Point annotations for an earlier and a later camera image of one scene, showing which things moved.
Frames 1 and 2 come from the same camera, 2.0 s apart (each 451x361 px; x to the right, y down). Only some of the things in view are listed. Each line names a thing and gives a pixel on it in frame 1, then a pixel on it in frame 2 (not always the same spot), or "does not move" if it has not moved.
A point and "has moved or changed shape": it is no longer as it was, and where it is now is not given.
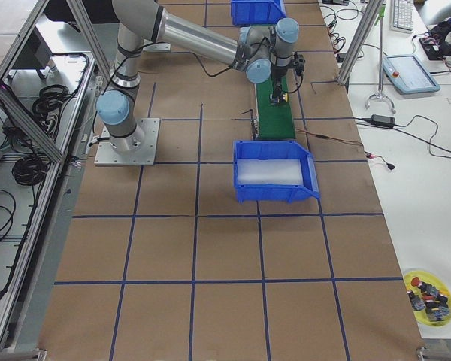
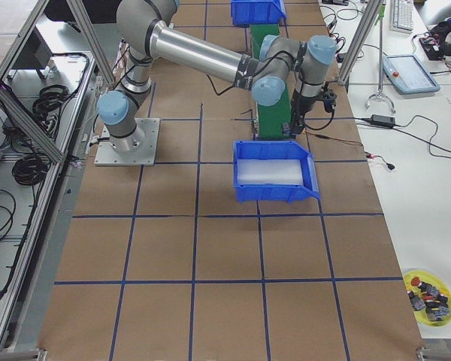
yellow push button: [276, 99] has moved or changed shape
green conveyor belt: [275, 121] does not move
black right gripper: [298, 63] → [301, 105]
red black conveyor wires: [391, 166] does not move
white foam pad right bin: [268, 171] does not move
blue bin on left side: [257, 12] does not move
